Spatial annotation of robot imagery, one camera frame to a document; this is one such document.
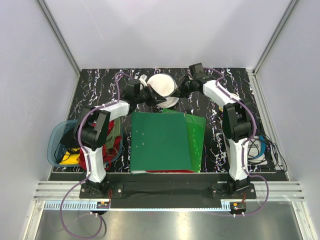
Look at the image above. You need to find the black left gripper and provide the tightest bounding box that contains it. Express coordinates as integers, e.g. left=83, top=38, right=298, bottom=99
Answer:
left=134, top=83, right=166, bottom=107

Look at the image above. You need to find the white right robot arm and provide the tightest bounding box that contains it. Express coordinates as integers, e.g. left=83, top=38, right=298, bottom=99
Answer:
left=170, top=63, right=257, bottom=199

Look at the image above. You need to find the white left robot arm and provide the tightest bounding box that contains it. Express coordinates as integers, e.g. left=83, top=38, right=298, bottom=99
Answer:
left=73, top=79, right=172, bottom=198

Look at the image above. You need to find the light green plastic folder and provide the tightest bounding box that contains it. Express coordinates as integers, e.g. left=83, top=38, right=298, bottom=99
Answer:
left=159, top=108, right=206, bottom=173

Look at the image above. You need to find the olive green garment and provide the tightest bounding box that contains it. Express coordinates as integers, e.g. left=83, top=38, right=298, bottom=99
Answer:
left=105, top=118, right=121, bottom=150

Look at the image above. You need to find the red folder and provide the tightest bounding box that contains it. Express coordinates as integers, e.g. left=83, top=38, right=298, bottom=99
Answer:
left=142, top=169, right=194, bottom=174

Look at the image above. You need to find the red garment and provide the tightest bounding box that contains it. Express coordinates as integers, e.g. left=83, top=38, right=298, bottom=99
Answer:
left=78, top=119, right=123, bottom=171

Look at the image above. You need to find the black garment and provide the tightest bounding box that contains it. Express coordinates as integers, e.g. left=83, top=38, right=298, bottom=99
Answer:
left=60, top=128, right=79, bottom=154

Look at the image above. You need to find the yellow garment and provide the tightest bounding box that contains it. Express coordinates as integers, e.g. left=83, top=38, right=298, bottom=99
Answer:
left=60, top=148, right=81, bottom=165

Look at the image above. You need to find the blue plastic basket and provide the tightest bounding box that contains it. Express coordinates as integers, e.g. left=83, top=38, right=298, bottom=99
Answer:
left=47, top=119, right=123, bottom=170

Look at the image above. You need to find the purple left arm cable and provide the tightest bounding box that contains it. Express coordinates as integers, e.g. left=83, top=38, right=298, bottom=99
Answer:
left=59, top=72, right=133, bottom=238

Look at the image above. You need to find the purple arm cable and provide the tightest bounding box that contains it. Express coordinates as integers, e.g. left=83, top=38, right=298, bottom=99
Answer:
left=59, top=72, right=133, bottom=238
left=204, top=67, right=270, bottom=217

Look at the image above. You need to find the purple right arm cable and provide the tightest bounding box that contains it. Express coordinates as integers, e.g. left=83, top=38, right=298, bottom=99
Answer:
left=204, top=67, right=270, bottom=217

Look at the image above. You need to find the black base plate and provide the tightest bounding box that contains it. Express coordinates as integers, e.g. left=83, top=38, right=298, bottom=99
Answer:
left=80, top=173, right=257, bottom=200

